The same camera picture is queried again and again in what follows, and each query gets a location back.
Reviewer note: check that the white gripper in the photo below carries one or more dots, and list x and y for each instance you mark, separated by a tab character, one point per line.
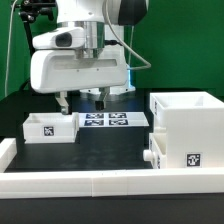
54	71

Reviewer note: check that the white front drawer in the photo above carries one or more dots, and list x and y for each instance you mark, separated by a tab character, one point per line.
156	153

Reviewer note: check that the white drawer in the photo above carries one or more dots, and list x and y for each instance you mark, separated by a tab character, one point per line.
50	128
156	153

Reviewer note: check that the white drawer cabinet box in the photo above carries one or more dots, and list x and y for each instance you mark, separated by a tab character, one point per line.
193	123

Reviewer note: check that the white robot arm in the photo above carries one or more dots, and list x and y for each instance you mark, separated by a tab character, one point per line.
84	51

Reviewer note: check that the white rear drawer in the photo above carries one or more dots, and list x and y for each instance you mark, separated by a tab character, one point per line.
50	128

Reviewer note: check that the white fiducial marker sheet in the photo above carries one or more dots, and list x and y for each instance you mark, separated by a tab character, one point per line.
112	119

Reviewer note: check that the white table border fence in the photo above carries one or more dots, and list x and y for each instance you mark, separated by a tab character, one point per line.
103	183

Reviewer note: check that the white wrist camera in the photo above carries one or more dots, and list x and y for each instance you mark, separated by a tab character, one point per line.
60	38

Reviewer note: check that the black camera stand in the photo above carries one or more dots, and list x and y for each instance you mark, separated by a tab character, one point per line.
37	16

